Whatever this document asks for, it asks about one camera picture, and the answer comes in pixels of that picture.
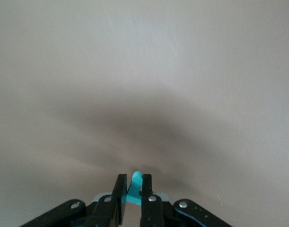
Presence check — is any teal foam letter r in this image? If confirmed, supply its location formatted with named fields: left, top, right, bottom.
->
left=126, top=171, right=144, bottom=205

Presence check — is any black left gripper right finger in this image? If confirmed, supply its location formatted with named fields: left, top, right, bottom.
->
left=140, top=174, right=164, bottom=227

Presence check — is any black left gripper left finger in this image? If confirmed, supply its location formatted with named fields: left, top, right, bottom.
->
left=84, top=174, right=128, bottom=227

